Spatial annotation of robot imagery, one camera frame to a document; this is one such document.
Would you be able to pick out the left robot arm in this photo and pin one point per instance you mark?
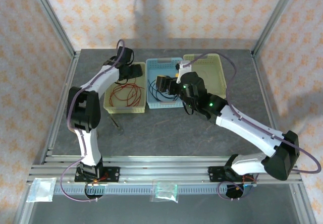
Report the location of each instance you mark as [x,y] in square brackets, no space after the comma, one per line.
[87,145]

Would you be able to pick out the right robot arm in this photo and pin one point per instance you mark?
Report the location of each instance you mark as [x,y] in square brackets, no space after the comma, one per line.
[247,128]

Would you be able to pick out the pale yellow plastic basket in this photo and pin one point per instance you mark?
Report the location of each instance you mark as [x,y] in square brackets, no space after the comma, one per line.
[121,110]
[212,82]

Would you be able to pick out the light blue plastic basket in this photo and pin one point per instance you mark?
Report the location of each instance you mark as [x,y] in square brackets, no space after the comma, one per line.
[164,105]

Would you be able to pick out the thin black stick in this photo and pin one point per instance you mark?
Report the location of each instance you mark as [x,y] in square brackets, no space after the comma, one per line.
[116,123]

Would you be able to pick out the clear bag green contents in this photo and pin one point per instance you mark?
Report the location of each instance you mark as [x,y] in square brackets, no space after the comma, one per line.
[165,191]

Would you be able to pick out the white plastic bag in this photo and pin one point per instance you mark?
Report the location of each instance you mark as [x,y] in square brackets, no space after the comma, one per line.
[41,190]

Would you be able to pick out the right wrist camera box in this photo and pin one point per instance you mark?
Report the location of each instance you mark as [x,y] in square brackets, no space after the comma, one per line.
[183,66]

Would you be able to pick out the aluminium table side rail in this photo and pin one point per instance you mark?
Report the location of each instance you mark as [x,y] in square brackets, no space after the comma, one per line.
[71,70]
[258,70]

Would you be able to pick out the aluminium frame post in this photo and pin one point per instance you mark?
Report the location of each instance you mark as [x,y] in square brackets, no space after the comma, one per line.
[275,17]
[53,17]

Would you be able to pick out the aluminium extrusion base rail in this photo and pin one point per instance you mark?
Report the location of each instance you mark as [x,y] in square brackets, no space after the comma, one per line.
[161,171]

